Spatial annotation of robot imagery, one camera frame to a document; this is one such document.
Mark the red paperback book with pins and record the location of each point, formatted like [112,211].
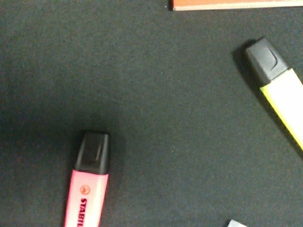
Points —
[190,5]

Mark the black tablecloth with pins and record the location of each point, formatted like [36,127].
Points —
[193,141]

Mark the pink Stabilo highlighter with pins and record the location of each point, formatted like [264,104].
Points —
[89,180]

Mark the yellow highlighter black cap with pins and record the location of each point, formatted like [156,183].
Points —
[279,84]

